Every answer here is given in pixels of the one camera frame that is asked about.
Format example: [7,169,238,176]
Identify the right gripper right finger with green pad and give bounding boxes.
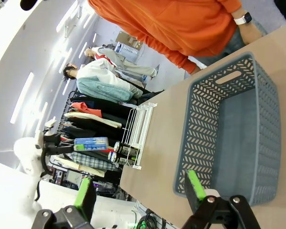
[184,169,262,229]

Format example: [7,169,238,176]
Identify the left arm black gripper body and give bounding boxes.
[42,133,64,156]

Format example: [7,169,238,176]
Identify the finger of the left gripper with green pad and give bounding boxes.
[60,144,75,154]

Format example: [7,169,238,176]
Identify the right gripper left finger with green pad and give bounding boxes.
[31,177,97,229]

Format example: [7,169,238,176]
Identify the black Pepsi can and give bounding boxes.
[113,141,141,157]
[108,151,137,167]

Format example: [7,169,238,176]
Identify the blue-grey plastic lattice basket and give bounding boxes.
[173,51,282,207]

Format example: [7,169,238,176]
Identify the person's right forearm orange sleeve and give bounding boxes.
[161,46,198,75]

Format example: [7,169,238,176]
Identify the person's left forearm orange sleeve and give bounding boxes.
[215,0,244,18]

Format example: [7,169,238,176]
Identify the person's left hand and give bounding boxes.
[238,21,263,46]

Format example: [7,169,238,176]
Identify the clothes rack with hanging garments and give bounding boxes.
[52,90,143,178]

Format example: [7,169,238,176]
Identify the black-haired mannequin in white shirt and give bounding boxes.
[62,59,145,104]

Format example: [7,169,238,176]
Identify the mannequin in grey clothes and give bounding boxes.
[84,45,160,79]

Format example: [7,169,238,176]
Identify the blue and white storage rack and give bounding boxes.
[113,41,140,63]

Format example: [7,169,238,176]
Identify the person in orange hoodie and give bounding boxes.
[87,0,269,75]

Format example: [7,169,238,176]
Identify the white smart watch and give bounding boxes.
[233,11,253,25]

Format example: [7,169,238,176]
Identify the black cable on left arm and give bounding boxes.
[34,147,52,201]

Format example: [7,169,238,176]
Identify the black cables on floor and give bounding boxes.
[131,209,167,229]

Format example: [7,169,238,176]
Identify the white wire can dispenser rack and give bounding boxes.
[120,102,158,170]

